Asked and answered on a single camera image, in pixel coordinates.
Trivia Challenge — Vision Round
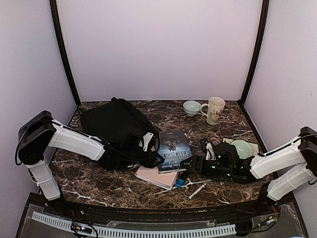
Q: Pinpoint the cream floral mug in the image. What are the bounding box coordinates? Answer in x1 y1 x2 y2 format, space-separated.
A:
200 97 226 125

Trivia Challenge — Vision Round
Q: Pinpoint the black front rail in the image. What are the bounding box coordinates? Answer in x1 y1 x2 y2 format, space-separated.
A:
45 200 280 224

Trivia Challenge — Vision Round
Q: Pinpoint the small celadon bowl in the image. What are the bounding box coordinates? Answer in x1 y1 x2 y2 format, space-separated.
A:
183 101 201 117

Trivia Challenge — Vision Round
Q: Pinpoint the floral square plate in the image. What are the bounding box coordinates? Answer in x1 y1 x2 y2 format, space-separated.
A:
222 138 260 156

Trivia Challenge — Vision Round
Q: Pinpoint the black frame post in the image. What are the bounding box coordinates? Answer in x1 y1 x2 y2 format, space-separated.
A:
49 0 81 107
238 0 269 107

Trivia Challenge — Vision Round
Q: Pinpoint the dark blue Wuthering Heights book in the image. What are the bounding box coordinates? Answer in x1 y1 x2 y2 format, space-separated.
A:
158 131 192 174

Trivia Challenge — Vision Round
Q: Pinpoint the right black frame post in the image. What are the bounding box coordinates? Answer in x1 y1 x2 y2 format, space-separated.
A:
238 0 269 107

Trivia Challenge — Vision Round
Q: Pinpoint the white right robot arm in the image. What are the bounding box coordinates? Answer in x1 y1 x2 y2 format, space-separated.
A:
181 126 317 215

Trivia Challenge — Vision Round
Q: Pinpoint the white pen green tip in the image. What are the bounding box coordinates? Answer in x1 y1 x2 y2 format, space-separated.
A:
187 179 211 201

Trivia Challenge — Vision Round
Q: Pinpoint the small circuit board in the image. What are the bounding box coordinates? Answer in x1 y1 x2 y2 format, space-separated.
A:
70 223 93 235

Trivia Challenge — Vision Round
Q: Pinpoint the white slotted cable duct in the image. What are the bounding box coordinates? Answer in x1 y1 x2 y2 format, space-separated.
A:
31 212 236 238

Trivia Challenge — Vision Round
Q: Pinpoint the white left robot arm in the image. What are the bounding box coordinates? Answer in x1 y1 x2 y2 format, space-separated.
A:
14 111 157 216

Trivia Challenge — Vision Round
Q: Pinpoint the left black frame post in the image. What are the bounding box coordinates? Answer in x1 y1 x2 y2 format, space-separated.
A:
49 0 81 107

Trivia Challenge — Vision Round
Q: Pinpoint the pale green bowl on plate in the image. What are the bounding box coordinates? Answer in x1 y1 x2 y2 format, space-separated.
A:
230 140 253 159

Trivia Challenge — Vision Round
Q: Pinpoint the black marker blue cap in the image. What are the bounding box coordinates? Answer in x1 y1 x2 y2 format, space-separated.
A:
175 171 189 188

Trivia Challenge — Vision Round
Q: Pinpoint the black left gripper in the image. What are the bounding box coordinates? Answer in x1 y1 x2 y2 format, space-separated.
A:
121 147 165 169

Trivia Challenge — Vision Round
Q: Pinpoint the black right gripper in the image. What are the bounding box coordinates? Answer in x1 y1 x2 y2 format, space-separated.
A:
181 155 233 178

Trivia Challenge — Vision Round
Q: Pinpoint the black student bag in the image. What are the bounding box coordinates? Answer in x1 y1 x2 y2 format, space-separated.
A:
80 98 164 170

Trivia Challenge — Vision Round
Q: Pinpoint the pink notebook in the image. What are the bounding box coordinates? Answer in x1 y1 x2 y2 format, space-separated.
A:
134 166 178 190

